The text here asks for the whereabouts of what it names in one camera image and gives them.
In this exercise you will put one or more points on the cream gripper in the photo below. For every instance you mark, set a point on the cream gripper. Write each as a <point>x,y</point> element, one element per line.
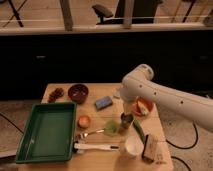
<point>127,108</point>

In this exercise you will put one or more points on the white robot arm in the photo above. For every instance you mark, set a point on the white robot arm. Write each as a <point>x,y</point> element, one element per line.
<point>138,83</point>

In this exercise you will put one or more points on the grey blue sponge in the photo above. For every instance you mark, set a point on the grey blue sponge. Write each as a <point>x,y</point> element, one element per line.
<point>117,93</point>

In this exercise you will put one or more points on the green plastic tray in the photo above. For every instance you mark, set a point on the green plastic tray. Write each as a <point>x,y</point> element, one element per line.
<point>49,134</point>

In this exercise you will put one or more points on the metal cup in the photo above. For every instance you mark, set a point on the metal cup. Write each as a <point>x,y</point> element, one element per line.
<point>126,121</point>

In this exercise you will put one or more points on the cut apple piece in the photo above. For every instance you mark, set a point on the cut apple piece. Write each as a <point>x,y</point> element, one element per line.
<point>143,110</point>

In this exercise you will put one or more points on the green cucumber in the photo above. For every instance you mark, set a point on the green cucumber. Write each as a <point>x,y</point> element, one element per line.
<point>139,130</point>

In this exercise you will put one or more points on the orange bowl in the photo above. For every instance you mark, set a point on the orange bowl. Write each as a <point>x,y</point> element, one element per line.
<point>148,104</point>

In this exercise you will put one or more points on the wooden table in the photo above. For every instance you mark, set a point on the wooden table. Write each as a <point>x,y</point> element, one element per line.
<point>96,160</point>

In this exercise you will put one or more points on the small orange fruit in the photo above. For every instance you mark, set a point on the small orange fruit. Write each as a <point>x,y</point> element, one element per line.
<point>84,121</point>

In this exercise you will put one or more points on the dark red bowl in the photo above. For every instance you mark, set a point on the dark red bowl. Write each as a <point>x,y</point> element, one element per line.
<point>78,93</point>

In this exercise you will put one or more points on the wooden scrub brush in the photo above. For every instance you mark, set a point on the wooden scrub brush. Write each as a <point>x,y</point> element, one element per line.
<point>150,148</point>

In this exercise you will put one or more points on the bunch of dark grapes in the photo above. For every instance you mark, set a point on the bunch of dark grapes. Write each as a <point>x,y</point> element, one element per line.
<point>54,95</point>

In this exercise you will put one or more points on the black office chair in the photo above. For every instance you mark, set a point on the black office chair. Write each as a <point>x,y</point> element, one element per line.
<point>140,11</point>

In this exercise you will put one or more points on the green handled metal spoon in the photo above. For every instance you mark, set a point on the green handled metal spoon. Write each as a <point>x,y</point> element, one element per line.
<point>110,129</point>

